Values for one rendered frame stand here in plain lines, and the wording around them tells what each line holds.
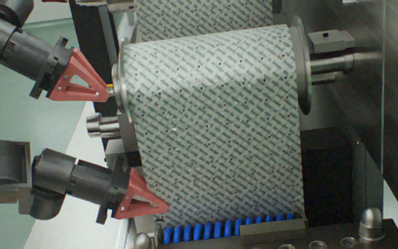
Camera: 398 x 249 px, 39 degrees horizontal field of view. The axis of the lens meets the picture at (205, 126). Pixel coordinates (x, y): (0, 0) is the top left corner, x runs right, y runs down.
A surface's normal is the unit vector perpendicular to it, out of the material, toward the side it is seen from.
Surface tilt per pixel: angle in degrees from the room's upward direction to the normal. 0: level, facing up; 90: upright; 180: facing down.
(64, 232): 0
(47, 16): 90
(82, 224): 0
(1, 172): 34
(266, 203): 90
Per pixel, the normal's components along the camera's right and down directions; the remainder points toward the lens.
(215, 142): 0.02, 0.44
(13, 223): -0.13, -0.89
